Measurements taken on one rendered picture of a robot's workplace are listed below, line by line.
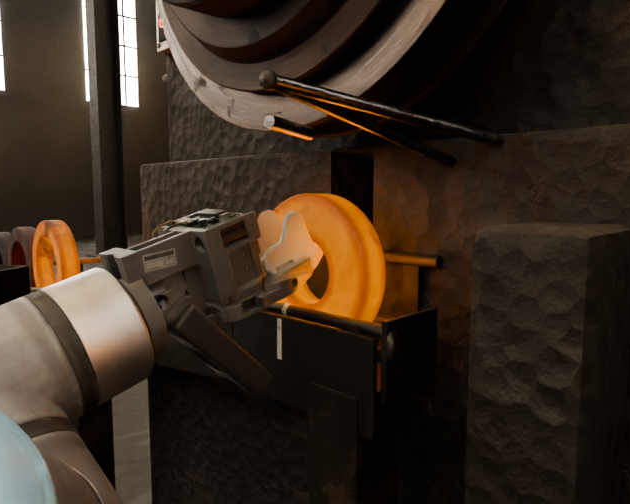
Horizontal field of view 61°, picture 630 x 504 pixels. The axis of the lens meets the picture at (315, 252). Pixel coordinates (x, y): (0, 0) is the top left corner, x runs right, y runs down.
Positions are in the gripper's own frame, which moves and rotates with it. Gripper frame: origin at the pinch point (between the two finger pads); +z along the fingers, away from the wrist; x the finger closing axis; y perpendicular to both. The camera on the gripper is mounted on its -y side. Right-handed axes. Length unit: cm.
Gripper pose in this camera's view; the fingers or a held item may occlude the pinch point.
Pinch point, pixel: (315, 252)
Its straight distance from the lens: 53.0
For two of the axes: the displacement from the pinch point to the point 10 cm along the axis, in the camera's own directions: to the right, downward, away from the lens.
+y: -1.9, -9.3, -3.1
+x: -7.0, -0.9, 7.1
